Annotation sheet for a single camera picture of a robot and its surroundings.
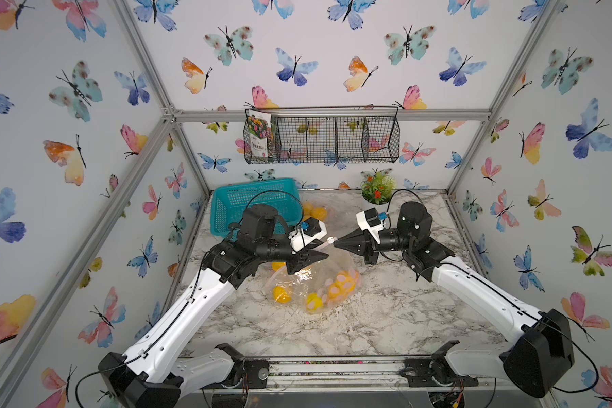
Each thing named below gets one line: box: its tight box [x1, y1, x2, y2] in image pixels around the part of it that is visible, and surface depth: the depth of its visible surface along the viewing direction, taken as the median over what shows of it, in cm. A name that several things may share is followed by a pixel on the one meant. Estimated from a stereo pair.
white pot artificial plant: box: [360, 170, 397, 214], surface depth 103 cm
